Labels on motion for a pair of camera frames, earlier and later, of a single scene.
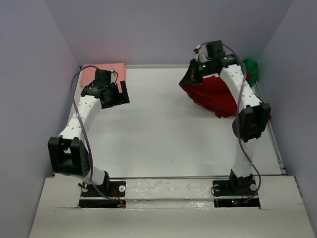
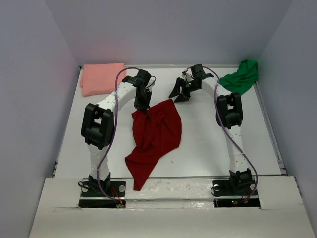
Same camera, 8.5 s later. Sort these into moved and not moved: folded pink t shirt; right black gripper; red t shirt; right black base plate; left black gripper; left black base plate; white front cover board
Moved: red t shirt; left black gripper; right black gripper
Not moved: left black base plate; right black base plate; white front cover board; folded pink t shirt
